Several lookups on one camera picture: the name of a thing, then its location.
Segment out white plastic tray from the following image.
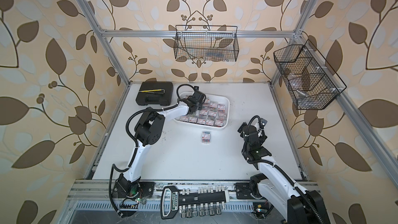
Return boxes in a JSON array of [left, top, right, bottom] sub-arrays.
[[174, 94, 230, 131]]

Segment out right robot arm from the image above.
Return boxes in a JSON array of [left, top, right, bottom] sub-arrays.
[[238, 115, 330, 224]]

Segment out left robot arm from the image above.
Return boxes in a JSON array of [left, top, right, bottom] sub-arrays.
[[108, 84, 206, 218]]

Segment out black tool case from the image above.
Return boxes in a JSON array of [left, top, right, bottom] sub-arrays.
[[136, 82, 174, 106]]

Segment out socket set holder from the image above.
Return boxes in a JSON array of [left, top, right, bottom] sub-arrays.
[[160, 186, 230, 220]]

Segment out yellow handled hex key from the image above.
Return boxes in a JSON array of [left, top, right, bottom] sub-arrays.
[[139, 89, 165, 94]]

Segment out back wire basket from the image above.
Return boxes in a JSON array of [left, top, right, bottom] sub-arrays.
[[173, 24, 239, 62]]

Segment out wire basket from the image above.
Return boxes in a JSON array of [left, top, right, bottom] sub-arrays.
[[273, 40, 347, 111], [173, 24, 239, 62]]

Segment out right wire basket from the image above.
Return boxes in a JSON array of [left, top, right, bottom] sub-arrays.
[[273, 40, 347, 111]]

